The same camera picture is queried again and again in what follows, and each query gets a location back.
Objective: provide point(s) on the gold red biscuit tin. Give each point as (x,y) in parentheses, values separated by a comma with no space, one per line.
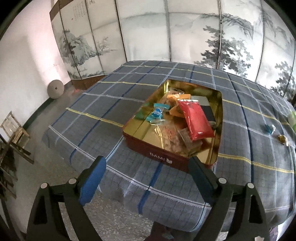
(141,137)

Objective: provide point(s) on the clear bag of peanuts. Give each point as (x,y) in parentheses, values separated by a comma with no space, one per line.
(168,132)

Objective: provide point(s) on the teal candy wrapper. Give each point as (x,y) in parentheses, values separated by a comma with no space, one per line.
(270,129)

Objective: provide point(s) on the painted folding screen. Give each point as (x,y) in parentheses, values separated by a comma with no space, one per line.
(246,38)

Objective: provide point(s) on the red silver snack packet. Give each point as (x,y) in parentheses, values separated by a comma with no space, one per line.
(191,146)

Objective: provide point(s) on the blue white candy wrapper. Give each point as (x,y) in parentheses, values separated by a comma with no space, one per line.
(157,113)

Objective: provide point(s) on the round grey stone disc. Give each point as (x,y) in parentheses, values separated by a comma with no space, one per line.
(55,89)

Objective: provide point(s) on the small wooden folding chair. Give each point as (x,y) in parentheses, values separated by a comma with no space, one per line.
(18,138)

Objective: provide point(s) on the blue grey snack packet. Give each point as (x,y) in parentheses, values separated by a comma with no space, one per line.
(205,105)

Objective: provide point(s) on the orange snack packet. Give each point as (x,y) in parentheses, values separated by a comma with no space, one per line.
(174,99)

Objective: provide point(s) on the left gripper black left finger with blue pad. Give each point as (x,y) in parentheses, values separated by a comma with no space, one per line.
(46,222)

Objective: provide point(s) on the grey plaid tablecloth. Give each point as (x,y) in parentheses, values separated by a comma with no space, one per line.
(92,127)

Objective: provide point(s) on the small gold wrapped candy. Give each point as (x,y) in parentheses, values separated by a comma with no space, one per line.
(283,139)

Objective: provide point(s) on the green tissue pack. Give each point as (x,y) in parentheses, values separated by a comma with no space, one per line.
(292,120)

